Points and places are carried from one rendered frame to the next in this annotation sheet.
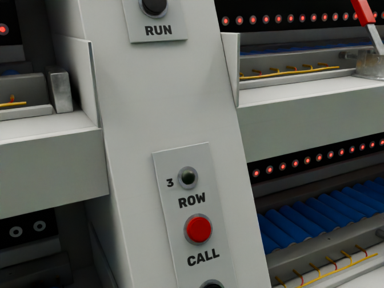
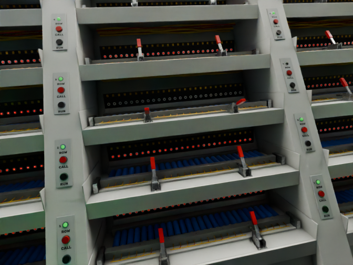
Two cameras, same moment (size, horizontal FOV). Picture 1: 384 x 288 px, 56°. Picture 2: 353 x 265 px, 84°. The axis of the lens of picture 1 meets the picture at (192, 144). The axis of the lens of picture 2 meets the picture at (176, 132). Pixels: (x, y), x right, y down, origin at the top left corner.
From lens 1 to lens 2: 59 cm
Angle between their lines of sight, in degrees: 18
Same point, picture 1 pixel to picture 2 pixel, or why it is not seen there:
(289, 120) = (308, 56)
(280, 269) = not seen: hidden behind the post
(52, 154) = (262, 57)
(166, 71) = (281, 44)
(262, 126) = (301, 57)
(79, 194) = (265, 66)
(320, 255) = (318, 97)
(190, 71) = (286, 44)
